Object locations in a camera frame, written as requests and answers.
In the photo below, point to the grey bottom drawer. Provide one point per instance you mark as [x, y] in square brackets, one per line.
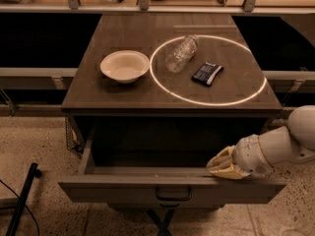
[112, 205]

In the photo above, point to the blue cross floor tape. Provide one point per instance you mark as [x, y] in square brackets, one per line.
[162, 224]

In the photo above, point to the black metal stand leg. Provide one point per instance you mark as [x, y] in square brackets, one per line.
[34, 172]

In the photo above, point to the grey drawer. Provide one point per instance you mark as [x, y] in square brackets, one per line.
[112, 205]
[161, 185]

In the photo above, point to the clear plastic water bottle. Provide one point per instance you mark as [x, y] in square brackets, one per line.
[182, 53]

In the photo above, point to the grey top drawer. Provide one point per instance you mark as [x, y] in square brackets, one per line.
[161, 185]

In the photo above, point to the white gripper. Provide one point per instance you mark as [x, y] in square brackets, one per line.
[250, 156]

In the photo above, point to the dark blue snack packet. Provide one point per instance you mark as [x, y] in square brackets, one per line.
[206, 73]

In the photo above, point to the wire mesh basket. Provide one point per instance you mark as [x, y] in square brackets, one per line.
[72, 142]

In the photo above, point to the white bowl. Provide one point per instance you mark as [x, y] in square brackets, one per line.
[125, 66]

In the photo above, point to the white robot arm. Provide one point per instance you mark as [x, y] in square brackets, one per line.
[290, 144]

